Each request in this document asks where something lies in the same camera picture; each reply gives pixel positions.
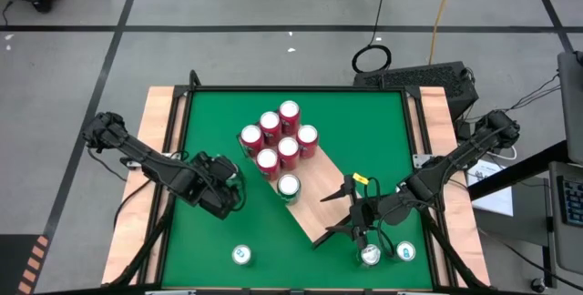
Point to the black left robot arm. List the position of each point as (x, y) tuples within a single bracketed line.
[(146, 160)]

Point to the white paper sheet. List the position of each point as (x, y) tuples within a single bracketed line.
[(494, 199)]

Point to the black caster knob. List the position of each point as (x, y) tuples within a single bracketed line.
[(538, 284)]

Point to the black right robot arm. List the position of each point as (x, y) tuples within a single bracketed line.
[(455, 158)]

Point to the computer monitor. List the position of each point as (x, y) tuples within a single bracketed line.
[(571, 99)]

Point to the red Fanta soda can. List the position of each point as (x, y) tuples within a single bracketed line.
[(288, 151), (269, 126), (307, 140), (251, 139), (289, 115), (268, 164)]

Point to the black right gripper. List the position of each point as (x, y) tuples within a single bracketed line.
[(382, 208)]

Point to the black computer tower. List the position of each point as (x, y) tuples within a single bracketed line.
[(419, 81)]

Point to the green Sprite soda can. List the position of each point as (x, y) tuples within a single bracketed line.
[(289, 188), (234, 175), (371, 256)]

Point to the green table mat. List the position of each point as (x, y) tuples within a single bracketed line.
[(355, 117)]

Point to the black desk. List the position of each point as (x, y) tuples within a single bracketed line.
[(514, 172)]

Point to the black computer keyboard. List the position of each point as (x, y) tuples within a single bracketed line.
[(571, 201)]

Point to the wooden board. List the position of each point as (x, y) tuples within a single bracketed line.
[(319, 204)]

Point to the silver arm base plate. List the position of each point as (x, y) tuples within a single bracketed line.
[(421, 160), (132, 164)]

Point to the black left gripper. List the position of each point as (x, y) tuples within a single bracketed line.
[(214, 190)]

